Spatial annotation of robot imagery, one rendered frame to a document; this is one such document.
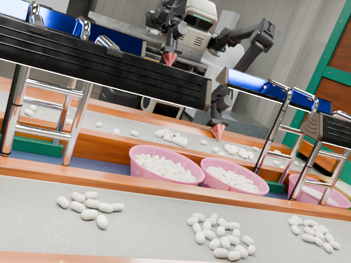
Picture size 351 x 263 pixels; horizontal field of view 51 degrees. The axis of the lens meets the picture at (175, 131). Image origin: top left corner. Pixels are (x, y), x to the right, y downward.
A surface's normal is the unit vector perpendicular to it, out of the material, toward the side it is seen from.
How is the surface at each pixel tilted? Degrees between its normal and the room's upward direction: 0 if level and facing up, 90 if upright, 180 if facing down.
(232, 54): 71
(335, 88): 90
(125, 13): 90
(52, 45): 58
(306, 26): 90
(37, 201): 0
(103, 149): 90
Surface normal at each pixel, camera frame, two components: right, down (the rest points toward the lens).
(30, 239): 0.33, -0.91
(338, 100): -0.88, -0.19
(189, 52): 0.39, 0.39
